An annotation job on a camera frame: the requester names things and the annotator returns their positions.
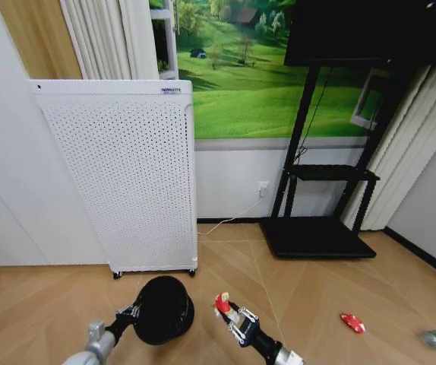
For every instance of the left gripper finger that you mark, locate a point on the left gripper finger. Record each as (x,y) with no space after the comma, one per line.
(136,320)
(128,308)

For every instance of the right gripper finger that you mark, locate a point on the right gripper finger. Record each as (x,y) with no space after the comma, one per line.
(232,329)
(247,312)

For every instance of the red and white wrapper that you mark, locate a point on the red and white wrapper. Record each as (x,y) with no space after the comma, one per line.
(223,303)

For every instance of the black round trash bin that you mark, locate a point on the black round trash bin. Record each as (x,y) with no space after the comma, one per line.
(166,310)

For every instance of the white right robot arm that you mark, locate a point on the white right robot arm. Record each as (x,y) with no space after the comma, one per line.
(288,357)

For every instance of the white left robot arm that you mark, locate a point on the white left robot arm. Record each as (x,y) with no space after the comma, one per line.
(90,348)

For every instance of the black television floor stand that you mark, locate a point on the black television floor stand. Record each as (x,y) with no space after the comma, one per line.
(324,235)

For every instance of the red crumpled snack wrapper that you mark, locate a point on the red crumpled snack wrapper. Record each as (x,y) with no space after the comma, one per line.
(352,323)

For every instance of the white perforated air purifier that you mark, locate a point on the white perforated air purifier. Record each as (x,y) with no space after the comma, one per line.
(127,178)

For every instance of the cream pleated curtain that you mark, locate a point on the cream pleated curtain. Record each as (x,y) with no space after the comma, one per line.
(404,144)
(104,38)

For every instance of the tan fabric curtain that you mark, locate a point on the tan fabric curtain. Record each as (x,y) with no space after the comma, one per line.
(39,38)

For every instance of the black television screen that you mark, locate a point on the black television screen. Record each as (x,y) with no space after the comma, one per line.
(370,30)

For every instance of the white wall socket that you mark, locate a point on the white wall socket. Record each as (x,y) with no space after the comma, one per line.
(263,189)

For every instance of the green landscape wall poster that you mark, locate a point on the green landscape wall poster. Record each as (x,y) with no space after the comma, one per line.
(248,87)

